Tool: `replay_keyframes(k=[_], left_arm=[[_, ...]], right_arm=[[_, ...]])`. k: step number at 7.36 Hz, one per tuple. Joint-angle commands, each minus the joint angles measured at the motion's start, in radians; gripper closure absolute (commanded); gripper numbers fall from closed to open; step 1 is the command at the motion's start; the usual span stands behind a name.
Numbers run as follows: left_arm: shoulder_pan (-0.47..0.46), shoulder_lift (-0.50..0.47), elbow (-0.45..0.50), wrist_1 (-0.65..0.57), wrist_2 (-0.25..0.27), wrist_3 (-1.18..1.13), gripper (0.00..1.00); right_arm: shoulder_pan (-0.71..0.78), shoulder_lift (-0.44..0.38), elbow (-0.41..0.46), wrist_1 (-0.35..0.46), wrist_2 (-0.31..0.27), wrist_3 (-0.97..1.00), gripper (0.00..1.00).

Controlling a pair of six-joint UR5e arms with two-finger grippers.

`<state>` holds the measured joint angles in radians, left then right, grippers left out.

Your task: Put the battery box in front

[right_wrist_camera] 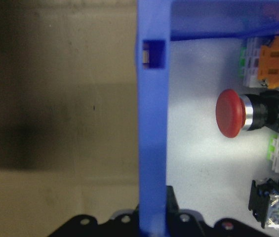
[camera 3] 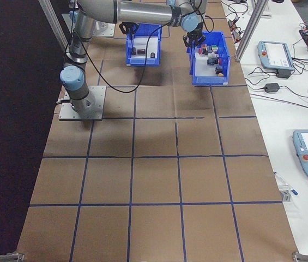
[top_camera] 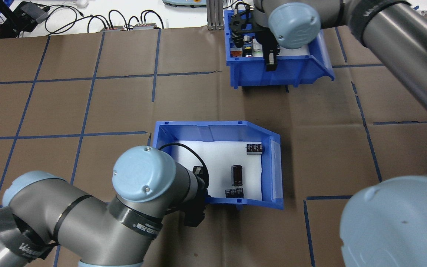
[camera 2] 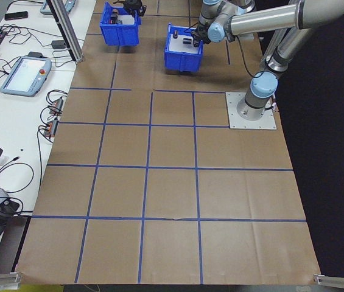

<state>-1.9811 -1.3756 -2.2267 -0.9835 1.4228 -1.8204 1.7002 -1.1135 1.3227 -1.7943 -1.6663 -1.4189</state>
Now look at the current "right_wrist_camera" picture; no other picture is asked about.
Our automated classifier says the blue bin with switches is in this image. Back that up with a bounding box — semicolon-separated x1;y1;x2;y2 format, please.
134;0;279;237

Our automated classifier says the black contact block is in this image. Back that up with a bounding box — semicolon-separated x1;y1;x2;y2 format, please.
248;177;279;232

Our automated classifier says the red mushroom push button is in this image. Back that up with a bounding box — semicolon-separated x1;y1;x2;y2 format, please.
215;88;279;139

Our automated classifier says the orange and grey switch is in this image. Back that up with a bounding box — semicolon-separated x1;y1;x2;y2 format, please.
239;35;279;90

